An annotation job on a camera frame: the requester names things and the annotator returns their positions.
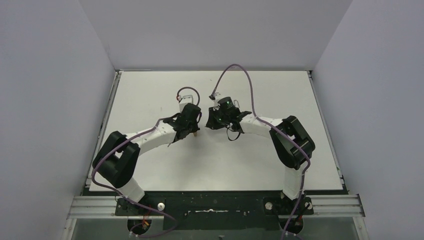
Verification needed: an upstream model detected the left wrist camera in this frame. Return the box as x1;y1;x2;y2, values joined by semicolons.
176;94;194;105

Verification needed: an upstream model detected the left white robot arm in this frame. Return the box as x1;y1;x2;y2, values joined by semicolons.
91;103;202;214

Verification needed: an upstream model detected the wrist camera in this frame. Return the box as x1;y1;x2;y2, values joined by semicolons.
176;94;194;105
208;92;223;111

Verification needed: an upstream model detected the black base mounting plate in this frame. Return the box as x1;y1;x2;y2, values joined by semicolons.
115;190;314;234

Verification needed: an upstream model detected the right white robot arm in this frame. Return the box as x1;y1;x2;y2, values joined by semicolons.
205;95;316;214

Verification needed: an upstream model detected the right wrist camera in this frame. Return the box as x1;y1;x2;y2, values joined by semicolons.
208;92;223;111

